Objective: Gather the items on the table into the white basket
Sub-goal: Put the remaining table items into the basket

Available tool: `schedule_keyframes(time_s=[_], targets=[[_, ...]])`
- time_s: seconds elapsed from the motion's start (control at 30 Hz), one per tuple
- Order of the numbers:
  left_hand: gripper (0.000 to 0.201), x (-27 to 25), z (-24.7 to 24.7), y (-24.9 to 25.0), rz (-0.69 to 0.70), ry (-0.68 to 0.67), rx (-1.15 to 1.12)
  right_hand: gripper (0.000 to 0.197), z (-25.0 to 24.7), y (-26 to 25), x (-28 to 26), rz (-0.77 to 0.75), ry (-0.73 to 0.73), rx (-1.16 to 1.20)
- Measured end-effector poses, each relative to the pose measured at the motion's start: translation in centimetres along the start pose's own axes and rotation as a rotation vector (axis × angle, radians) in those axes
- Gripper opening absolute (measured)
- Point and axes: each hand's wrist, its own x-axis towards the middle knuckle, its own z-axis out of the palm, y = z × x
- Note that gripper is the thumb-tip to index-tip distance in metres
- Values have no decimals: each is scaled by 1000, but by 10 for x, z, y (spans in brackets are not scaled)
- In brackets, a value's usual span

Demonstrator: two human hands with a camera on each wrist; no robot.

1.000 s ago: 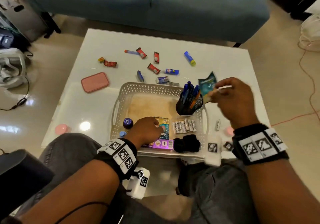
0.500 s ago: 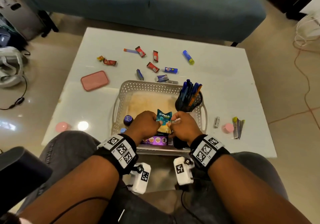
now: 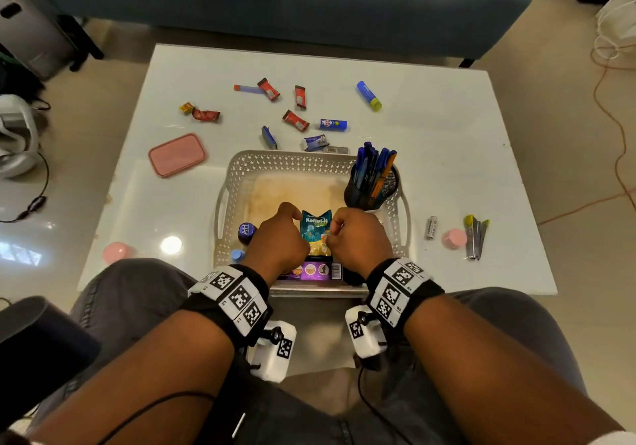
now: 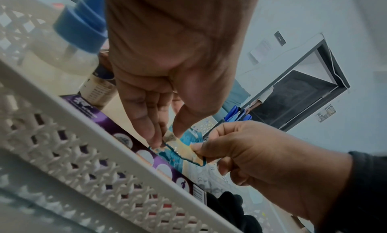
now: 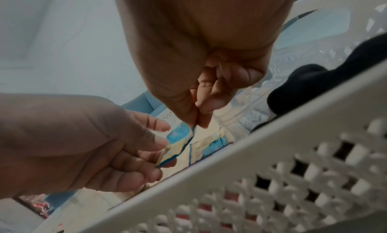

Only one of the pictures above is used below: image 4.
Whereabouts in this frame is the dark wall switch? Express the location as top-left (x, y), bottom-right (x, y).
top-left (273, 30), bottom-right (287, 47)

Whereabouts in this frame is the bunch of blue pens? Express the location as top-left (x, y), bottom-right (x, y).
top-left (223, 105), bottom-right (253, 123)

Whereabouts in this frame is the teal thread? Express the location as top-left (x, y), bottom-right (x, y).
top-left (148, 143), bottom-right (208, 167)

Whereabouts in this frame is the blue capped bottle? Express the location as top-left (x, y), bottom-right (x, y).
top-left (75, 0), bottom-right (107, 33)

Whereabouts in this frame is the clear bottle with blue cap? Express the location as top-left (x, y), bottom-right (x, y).
top-left (28, 6), bottom-right (108, 78)

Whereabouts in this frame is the white paper notice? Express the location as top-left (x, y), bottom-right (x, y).
top-left (249, 39), bottom-right (272, 66)

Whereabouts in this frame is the teal fabric item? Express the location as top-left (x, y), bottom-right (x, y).
top-left (222, 79), bottom-right (252, 109)

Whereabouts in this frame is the purple printed box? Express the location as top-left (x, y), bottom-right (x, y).
top-left (60, 94), bottom-right (208, 207)

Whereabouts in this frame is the white plastic lattice basket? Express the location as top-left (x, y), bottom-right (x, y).
top-left (0, 4), bottom-right (244, 233)

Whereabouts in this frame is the person's right forearm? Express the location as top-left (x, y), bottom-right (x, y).
top-left (314, 151), bottom-right (387, 233)

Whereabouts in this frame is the small jar with white label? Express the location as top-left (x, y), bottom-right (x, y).
top-left (79, 51), bottom-right (117, 106)

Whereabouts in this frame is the black cloth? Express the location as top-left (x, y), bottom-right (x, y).
top-left (206, 191), bottom-right (264, 233)

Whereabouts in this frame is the small wall poster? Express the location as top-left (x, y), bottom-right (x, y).
top-left (314, 104), bottom-right (337, 123)

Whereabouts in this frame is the person's right hand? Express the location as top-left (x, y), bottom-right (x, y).
top-left (190, 120), bottom-right (354, 224)

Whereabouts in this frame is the person's left hand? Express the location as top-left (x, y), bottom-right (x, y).
top-left (104, 0), bottom-right (264, 148)

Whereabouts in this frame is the dark grey door frame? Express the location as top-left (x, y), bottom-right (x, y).
top-left (247, 39), bottom-right (351, 133)

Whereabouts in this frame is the blue yellow printed packet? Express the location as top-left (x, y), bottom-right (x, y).
top-left (157, 124), bottom-right (214, 167)

